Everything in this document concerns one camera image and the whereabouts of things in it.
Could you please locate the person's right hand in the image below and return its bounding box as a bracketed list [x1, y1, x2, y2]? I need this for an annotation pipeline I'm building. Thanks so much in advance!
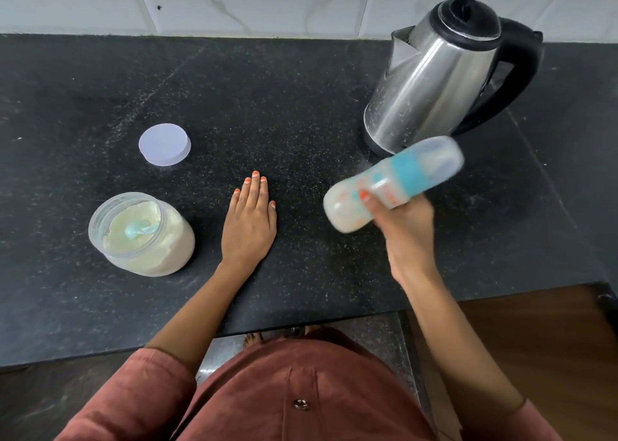
[359, 190, 443, 287]

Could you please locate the person's left hand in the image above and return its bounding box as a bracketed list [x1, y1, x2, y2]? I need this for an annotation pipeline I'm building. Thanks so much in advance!
[220, 170, 278, 272]

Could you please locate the clear plastic baby bottle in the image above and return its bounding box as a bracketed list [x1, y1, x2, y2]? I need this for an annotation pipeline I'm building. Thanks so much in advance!
[322, 158, 411, 234]

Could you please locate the clear milk powder jar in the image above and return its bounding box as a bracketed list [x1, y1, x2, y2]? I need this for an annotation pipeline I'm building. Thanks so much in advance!
[88, 192, 196, 278]

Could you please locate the blue bottle teat cap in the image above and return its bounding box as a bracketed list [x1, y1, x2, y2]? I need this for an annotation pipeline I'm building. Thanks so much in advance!
[389, 136, 465, 200]

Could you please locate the light blue measuring scoop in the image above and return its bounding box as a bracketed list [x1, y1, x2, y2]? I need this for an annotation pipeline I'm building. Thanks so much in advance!
[124, 219, 160, 239]

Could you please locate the lilac round jar lid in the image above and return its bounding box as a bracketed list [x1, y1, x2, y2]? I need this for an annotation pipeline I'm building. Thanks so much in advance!
[138, 123, 192, 168]

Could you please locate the steel electric kettle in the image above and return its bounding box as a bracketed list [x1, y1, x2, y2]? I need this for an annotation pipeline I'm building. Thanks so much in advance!
[362, 0, 545, 159]

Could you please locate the person's right forearm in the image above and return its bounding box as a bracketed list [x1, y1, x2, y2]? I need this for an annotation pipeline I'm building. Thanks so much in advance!
[400, 269, 527, 429]

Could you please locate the person's left forearm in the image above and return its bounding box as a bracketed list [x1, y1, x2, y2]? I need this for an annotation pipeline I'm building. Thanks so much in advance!
[144, 260, 257, 374]

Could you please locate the reddish pink garment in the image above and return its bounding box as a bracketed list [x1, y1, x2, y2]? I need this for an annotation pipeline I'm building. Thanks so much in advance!
[55, 329, 563, 441]

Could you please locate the dark wooden cabinet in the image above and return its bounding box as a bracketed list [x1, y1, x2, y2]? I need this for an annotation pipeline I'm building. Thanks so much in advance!
[0, 283, 618, 441]

